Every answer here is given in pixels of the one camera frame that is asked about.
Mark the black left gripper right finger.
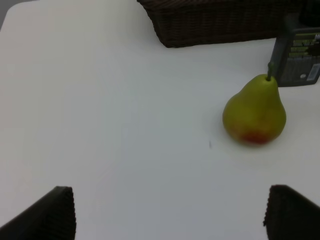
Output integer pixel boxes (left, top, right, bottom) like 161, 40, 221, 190
263, 184, 320, 240

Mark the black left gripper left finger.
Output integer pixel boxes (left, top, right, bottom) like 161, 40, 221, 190
0, 186, 76, 240

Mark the green red pear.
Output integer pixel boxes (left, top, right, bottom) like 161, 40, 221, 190
222, 62, 287, 146

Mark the dark green pump bottle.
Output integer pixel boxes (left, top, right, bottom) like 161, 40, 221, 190
270, 13, 320, 87

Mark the dark brown wicker basket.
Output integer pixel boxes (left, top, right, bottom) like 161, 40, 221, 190
139, 0, 305, 48

